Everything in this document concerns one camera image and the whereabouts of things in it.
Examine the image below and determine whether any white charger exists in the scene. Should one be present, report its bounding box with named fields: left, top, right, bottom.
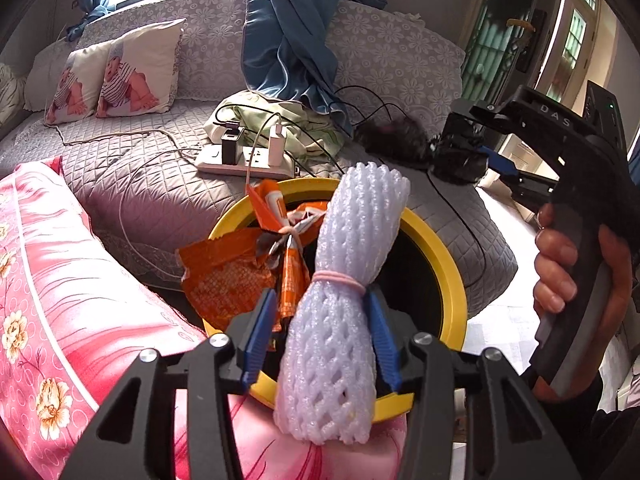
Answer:
left=268, top=125, right=286, bottom=166

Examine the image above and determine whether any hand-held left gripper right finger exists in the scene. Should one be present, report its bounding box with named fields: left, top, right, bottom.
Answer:
left=364, top=290, right=583, bottom=480

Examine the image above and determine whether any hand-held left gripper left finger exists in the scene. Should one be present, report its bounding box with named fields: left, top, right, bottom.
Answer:
left=60, top=289, right=280, bottom=480

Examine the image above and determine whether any door with green glass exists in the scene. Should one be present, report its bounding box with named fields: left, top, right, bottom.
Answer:
left=460, top=0, right=566, bottom=111

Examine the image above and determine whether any white power strip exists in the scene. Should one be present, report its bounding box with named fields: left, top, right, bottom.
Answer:
left=195, top=144, right=301, bottom=177

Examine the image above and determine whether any white foam fruit net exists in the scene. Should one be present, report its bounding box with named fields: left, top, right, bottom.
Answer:
left=274, top=160, right=412, bottom=447

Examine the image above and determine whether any orange snack wrapper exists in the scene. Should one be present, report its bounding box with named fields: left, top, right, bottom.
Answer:
left=176, top=180, right=331, bottom=351

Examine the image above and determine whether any baby print pillow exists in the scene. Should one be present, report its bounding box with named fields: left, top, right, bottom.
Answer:
left=44, top=40, right=118, bottom=126
left=95, top=19, right=187, bottom=117

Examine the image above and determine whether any white cable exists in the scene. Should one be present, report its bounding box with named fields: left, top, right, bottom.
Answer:
left=47, top=105, right=206, bottom=281

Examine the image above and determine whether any yellow trash bin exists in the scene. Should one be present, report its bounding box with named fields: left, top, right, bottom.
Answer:
left=200, top=177, right=468, bottom=423

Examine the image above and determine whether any pink rubber band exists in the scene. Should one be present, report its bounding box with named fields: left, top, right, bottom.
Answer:
left=310, top=270, right=368, bottom=293

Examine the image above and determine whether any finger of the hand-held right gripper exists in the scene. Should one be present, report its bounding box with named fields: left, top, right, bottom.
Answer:
left=451, top=99, right=518, bottom=125
left=477, top=146, right=558, bottom=206

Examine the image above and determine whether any black charger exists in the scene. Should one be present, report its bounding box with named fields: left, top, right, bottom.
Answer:
left=220, top=121, right=246, bottom=166

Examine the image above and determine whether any black fluffy item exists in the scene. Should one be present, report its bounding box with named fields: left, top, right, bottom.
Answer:
left=356, top=116, right=432, bottom=167

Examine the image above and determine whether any grey quilted sofa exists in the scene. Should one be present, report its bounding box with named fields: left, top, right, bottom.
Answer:
left=0, top=0, right=518, bottom=321

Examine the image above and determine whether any person's right hand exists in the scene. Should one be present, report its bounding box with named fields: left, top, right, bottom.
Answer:
left=532, top=204, right=633, bottom=403

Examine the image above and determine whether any pale green cloth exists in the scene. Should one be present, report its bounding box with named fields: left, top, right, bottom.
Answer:
left=209, top=91, right=346, bottom=166

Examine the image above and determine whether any pink floral blanket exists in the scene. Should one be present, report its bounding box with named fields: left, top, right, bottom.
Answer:
left=0, top=156, right=408, bottom=480

